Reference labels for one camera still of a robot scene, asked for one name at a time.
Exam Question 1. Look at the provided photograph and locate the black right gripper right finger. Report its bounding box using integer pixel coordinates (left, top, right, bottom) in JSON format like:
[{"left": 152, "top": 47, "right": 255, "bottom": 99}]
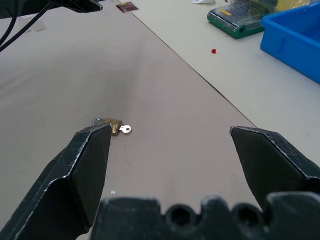
[{"left": 229, "top": 125, "right": 320, "bottom": 214}]

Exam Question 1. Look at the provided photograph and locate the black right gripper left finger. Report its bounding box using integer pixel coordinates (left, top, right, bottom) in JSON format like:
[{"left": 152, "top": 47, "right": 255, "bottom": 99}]
[{"left": 0, "top": 123, "right": 113, "bottom": 240}]

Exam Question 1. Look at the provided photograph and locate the small brass padlock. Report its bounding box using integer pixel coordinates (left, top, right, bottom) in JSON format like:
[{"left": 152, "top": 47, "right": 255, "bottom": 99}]
[{"left": 91, "top": 117, "right": 124, "bottom": 136}]

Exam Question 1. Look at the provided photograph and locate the blue plastic bin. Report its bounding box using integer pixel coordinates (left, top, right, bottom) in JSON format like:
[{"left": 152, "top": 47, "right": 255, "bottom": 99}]
[{"left": 259, "top": 2, "right": 320, "bottom": 84}]

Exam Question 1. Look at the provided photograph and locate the green clear screwdriver bit case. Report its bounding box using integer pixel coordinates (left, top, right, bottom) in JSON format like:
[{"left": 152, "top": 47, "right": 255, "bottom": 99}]
[{"left": 206, "top": 0, "right": 278, "bottom": 40}]

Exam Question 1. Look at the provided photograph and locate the clear plastic tape piece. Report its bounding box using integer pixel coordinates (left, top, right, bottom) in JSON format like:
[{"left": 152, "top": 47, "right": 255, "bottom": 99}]
[{"left": 24, "top": 20, "right": 47, "bottom": 33}]

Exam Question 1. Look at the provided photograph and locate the black device at table edge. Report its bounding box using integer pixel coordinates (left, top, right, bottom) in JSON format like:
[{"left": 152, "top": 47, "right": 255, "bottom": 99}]
[{"left": 0, "top": 0, "right": 104, "bottom": 19}]

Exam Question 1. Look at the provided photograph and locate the red brown card packet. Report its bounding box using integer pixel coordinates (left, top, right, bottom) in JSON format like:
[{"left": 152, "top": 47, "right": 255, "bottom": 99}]
[{"left": 115, "top": 1, "right": 139, "bottom": 13}]

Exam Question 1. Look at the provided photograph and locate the black cable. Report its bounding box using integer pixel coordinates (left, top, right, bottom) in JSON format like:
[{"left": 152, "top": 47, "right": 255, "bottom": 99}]
[{"left": 0, "top": 5, "right": 52, "bottom": 52}]

